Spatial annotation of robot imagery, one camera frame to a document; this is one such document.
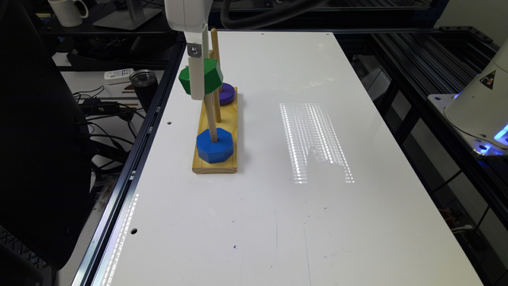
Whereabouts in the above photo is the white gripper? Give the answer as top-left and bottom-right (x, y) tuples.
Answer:
(164, 0), (214, 100)

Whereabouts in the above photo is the green octagonal block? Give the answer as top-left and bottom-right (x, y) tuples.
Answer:
(179, 59), (223, 95)

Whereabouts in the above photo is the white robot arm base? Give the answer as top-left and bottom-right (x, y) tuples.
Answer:
(428, 44), (507, 157)

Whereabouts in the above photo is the purple round block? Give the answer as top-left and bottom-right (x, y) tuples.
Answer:
(219, 83), (236, 106)

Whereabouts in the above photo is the blue octagonal block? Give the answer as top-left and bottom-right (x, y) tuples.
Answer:
(196, 128), (234, 164)

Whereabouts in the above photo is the middle wooden peg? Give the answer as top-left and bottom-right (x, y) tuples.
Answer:
(210, 49), (221, 123)

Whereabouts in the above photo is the front wooden peg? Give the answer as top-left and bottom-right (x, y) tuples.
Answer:
(203, 94), (218, 143)

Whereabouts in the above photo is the black tumbler cup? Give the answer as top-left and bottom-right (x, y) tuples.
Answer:
(129, 69), (158, 113)

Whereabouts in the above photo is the grey monitor stand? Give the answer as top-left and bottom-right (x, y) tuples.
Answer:
(93, 0), (162, 31)

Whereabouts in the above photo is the wooden peg base board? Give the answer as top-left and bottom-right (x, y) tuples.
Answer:
(192, 98), (238, 174)

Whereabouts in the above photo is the white remote control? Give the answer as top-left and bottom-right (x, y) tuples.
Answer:
(104, 68), (134, 81)

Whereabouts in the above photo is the black power adapter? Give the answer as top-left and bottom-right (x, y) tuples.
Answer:
(79, 98), (120, 116)

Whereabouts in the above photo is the white ceramic mug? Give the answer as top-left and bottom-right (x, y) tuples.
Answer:
(48, 0), (89, 28)

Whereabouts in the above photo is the black office chair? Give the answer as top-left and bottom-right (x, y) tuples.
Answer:
(1, 0), (91, 269)

